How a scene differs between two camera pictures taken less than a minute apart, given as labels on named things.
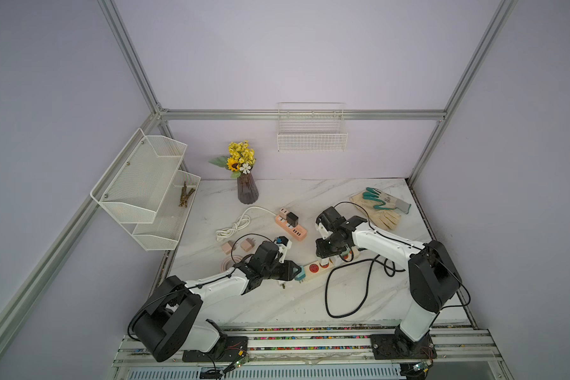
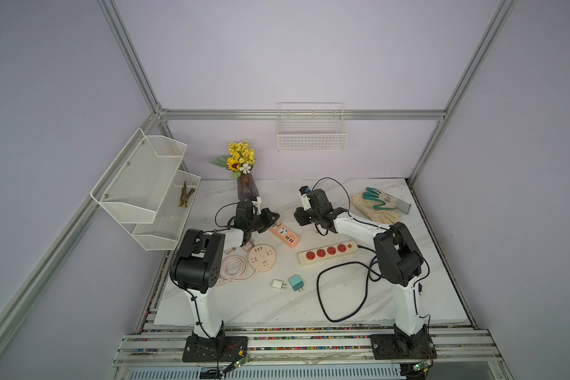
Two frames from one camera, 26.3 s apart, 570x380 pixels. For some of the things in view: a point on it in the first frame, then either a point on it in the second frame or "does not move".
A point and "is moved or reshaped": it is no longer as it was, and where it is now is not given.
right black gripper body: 330,246 -> 308,217
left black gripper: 288,266 -> 267,216
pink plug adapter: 227,247 is moved or reshaped
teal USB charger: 300,276 -> 296,283
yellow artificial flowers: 240,159 does not move
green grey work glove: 390,203 does not move
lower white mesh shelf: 171,217 does not move
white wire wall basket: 312,127 does not move
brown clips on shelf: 184,195 does not move
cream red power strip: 315,267 is moved or reshaped
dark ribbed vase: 248,190 does not move
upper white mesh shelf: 134,186 does not move
